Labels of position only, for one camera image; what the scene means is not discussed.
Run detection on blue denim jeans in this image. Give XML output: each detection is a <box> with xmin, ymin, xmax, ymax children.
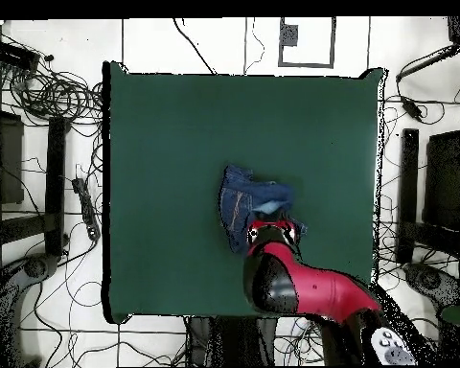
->
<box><xmin>218</xmin><ymin>164</ymin><xmax>308</xmax><ymax>256</ymax></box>

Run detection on black flat box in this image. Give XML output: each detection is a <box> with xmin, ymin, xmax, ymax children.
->
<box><xmin>422</xmin><ymin>128</ymin><xmax>460</xmax><ymax>233</ymax></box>

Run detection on dark green table cloth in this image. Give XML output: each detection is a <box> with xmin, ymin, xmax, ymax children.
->
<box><xmin>101</xmin><ymin>60</ymin><xmax>386</xmax><ymax>325</ymax></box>

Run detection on black grey stand base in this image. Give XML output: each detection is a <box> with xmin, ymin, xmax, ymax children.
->
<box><xmin>0</xmin><ymin>252</ymin><xmax>59</xmax><ymax>367</ymax></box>
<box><xmin>403</xmin><ymin>262</ymin><xmax>460</xmax><ymax>308</ymax></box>

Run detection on black power adapter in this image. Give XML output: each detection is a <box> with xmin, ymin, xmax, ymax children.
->
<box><xmin>400</xmin><ymin>95</ymin><xmax>426</xmax><ymax>121</ymax></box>

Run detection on black power strip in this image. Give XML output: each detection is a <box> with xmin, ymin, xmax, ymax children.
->
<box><xmin>71</xmin><ymin>176</ymin><xmax>102</xmax><ymax>242</ymax></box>

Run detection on small grey square plate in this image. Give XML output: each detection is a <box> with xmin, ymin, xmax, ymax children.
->
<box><xmin>279</xmin><ymin>23</ymin><xmax>300</xmax><ymax>48</ymax></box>

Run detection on black rod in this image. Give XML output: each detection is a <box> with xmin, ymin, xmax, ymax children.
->
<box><xmin>395</xmin><ymin>42</ymin><xmax>460</xmax><ymax>83</ymax></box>

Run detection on black power box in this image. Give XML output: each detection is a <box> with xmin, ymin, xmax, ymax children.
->
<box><xmin>0</xmin><ymin>38</ymin><xmax>42</xmax><ymax>73</ymax></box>

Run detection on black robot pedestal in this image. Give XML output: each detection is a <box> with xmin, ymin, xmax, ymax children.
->
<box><xmin>185</xmin><ymin>315</ymin><xmax>279</xmax><ymax>367</ymax></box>

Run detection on black stand frame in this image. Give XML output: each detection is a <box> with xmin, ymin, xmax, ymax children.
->
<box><xmin>396</xmin><ymin>127</ymin><xmax>460</xmax><ymax>265</ymax></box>
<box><xmin>0</xmin><ymin>115</ymin><xmax>70</xmax><ymax>257</ymax></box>

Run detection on grey square frame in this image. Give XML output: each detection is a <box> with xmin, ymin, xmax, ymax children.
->
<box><xmin>277</xmin><ymin>15</ymin><xmax>336</xmax><ymax>70</ymax></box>

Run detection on tangled black cable bundle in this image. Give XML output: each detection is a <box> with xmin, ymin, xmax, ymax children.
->
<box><xmin>7</xmin><ymin>64</ymin><xmax>104</xmax><ymax>127</ymax></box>

